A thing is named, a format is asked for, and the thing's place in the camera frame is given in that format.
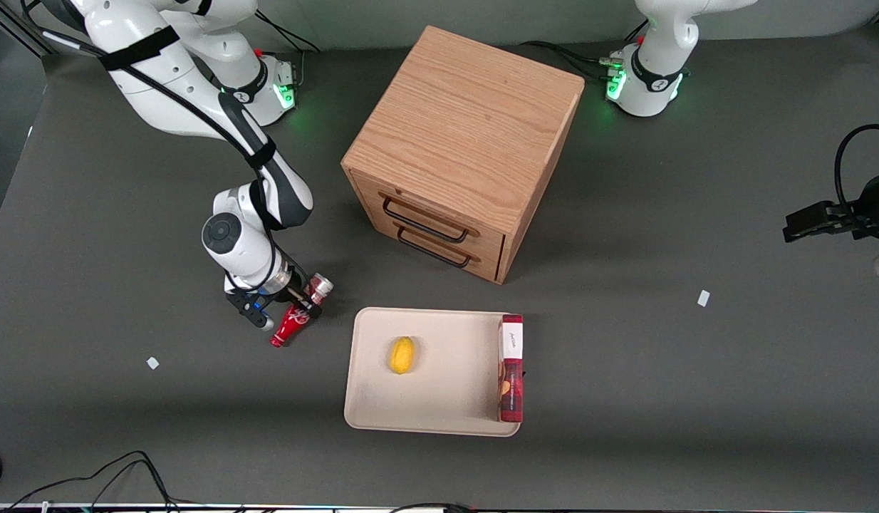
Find black cables at base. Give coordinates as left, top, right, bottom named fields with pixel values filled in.
left=519, top=20, right=651, bottom=81
left=254, top=10, right=321, bottom=92

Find wooden drawer cabinet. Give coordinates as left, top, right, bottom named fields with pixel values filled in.
left=341, top=26, right=585, bottom=285

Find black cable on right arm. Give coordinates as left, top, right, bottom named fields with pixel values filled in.
left=41, top=28, right=280, bottom=293

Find black cable at table edge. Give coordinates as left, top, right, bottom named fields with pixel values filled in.
left=388, top=502, right=477, bottom=513

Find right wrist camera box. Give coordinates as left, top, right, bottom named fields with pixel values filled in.
left=225, top=287, right=276, bottom=331

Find black cables at left base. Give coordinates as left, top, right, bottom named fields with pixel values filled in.
left=519, top=20, right=651, bottom=81

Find wooden drawer front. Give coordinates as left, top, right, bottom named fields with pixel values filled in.
left=365, top=205, right=504, bottom=283
left=352, top=173, right=508, bottom=263

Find beige plastic tray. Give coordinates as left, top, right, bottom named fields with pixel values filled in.
left=343, top=307, right=524, bottom=437

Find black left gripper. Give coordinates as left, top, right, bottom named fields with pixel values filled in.
left=782, top=168, right=879, bottom=244

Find yellow lemon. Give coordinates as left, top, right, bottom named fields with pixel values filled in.
left=390, top=336, right=416, bottom=375

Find red snack box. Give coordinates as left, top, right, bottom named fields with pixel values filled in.
left=497, top=314, right=525, bottom=423

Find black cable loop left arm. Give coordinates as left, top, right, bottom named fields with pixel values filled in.
left=834, top=124, right=879, bottom=216

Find black cables at right base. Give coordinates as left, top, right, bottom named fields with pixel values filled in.
left=254, top=10, right=321, bottom=92

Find black metal drawer handle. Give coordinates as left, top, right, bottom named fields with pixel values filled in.
left=396, top=227, right=474, bottom=269
left=382, top=196, right=470, bottom=244

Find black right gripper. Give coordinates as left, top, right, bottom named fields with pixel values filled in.
left=267, top=269, right=324, bottom=318

